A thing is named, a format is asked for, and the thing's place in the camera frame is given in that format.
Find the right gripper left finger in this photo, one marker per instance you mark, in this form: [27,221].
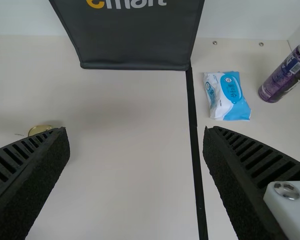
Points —
[27,175]

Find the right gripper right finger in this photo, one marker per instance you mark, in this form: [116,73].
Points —
[247,180]

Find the gold rectangular tin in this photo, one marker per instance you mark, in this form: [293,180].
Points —
[38,129]

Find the black strip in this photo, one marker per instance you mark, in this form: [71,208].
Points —
[193,140]

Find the blue white wet wipes pack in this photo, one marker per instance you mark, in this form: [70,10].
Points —
[227,97]

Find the purple can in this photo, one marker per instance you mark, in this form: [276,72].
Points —
[282,77]

